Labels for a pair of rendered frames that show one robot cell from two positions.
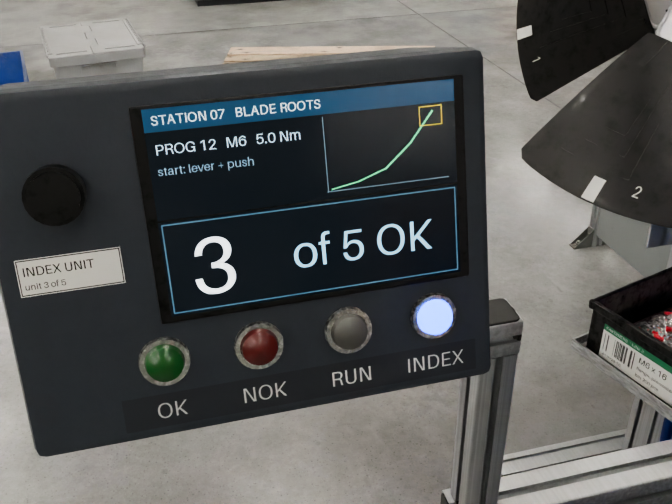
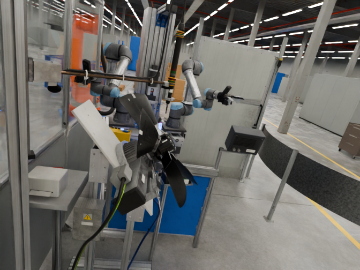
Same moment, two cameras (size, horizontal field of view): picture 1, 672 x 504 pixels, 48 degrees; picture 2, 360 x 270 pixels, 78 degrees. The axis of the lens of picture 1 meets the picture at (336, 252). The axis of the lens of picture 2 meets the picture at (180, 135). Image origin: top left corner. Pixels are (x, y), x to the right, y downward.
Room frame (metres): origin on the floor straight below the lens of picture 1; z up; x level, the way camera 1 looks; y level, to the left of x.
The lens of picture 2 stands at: (2.19, -0.31, 1.68)
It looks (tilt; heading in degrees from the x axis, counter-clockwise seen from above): 19 degrees down; 185
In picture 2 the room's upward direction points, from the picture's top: 12 degrees clockwise
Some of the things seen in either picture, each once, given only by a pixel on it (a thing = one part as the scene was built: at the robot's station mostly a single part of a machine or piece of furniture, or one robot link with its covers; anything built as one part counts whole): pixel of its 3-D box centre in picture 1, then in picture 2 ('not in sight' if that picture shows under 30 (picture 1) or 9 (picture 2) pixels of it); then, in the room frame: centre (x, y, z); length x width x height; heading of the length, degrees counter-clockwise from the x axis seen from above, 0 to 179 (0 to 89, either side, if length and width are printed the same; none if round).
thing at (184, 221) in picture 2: not in sight; (158, 203); (0.54, -0.53, 0.45); 0.82 x 0.02 x 0.66; 104
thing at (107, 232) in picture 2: not in sight; (110, 232); (1.10, -0.72, 0.56); 0.19 x 0.04 x 0.04; 104
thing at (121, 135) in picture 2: not in sight; (119, 136); (0.64, -0.91, 1.02); 0.16 x 0.10 x 0.11; 104
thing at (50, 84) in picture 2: not in sight; (54, 87); (1.36, -0.92, 1.47); 0.05 x 0.04 x 0.05; 139
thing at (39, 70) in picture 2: not in sight; (44, 70); (1.39, -0.95, 1.53); 0.10 x 0.07 x 0.09; 139
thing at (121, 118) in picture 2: not in sight; (121, 115); (0.31, -1.04, 1.09); 0.15 x 0.15 x 0.10
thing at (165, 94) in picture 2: not in sight; (168, 90); (0.92, -0.54, 1.49); 0.09 x 0.07 x 0.10; 139
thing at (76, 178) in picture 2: not in sight; (57, 186); (1.16, -1.04, 0.85); 0.36 x 0.24 x 0.03; 14
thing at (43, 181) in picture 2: not in sight; (46, 182); (1.24, -1.05, 0.92); 0.17 x 0.16 x 0.11; 104
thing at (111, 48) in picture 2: not in sight; (111, 76); (0.31, -1.17, 1.41); 0.15 x 0.12 x 0.55; 90
